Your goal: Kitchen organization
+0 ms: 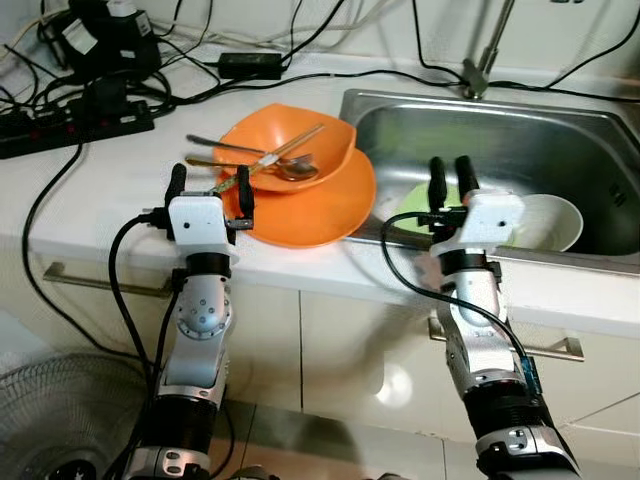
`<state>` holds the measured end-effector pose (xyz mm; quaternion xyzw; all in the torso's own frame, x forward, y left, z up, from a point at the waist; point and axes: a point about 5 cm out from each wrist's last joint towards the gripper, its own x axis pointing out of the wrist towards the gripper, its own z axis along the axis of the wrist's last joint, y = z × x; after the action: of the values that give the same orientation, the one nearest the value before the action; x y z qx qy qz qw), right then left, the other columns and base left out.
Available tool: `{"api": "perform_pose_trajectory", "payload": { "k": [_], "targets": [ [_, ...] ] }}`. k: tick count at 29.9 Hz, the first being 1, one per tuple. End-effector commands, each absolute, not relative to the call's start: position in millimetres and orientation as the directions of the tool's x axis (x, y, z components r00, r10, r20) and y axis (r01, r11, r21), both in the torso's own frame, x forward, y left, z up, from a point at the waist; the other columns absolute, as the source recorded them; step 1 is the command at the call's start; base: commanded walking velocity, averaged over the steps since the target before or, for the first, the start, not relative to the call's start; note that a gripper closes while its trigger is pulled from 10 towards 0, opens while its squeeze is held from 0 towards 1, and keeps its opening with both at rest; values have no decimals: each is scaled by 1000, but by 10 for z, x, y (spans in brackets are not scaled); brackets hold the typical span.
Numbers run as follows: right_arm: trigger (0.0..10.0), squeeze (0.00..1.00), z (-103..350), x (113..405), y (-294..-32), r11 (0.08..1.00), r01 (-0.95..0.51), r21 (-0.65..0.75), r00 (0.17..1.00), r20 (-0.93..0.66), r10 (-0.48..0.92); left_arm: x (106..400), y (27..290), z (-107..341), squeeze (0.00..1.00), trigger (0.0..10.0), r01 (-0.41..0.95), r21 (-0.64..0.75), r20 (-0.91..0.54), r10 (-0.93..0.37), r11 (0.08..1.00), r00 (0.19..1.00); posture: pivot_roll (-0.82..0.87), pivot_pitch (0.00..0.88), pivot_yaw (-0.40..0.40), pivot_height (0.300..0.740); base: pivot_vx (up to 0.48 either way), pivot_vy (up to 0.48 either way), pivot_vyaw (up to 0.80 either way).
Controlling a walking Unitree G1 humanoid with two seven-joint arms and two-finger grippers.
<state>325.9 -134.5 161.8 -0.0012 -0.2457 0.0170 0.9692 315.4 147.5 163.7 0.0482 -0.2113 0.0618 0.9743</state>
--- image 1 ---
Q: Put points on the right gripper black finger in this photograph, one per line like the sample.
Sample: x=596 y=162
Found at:
x=468 y=175
x=438 y=180

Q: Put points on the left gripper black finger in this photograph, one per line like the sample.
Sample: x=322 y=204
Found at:
x=244 y=190
x=177 y=182

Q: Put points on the wooden chopstick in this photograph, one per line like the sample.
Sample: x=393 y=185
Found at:
x=240 y=180
x=300 y=142

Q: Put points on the orange plastic plate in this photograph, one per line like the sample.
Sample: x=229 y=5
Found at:
x=320 y=215

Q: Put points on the orange plastic bowl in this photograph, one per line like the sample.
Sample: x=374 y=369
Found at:
x=335 y=150

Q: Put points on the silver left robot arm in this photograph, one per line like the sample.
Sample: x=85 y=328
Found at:
x=200 y=320

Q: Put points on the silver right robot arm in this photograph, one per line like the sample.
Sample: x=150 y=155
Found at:
x=470 y=310

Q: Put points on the white kitchen cabinet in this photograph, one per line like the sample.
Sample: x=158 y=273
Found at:
x=340 y=340

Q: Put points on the stainless steel sink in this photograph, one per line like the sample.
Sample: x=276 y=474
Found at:
x=450 y=130

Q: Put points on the white ceramic bowl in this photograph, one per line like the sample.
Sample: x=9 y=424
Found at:
x=555 y=220

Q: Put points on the steel faucet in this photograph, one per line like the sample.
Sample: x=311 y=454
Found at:
x=475 y=75

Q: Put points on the black power strip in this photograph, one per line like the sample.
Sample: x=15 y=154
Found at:
x=90 y=125

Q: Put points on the flat black power adapter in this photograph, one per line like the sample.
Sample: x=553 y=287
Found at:
x=250 y=65

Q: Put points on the black charger with white label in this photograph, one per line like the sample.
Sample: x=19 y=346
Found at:
x=115 y=45

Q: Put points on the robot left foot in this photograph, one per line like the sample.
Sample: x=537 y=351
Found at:
x=258 y=474

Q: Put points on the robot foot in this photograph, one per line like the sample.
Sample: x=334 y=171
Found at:
x=258 y=474
x=398 y=476

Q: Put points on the grey floor fan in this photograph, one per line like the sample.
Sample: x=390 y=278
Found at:
x=50 y=410

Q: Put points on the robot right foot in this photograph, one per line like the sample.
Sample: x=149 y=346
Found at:
x=398 y=476

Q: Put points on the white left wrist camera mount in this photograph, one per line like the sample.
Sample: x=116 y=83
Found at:
x=200 y=220

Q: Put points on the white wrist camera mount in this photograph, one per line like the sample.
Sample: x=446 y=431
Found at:
x=200 y=220
x=490 y=215

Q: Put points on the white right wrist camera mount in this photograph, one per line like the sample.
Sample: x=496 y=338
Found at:
x=490 y=215

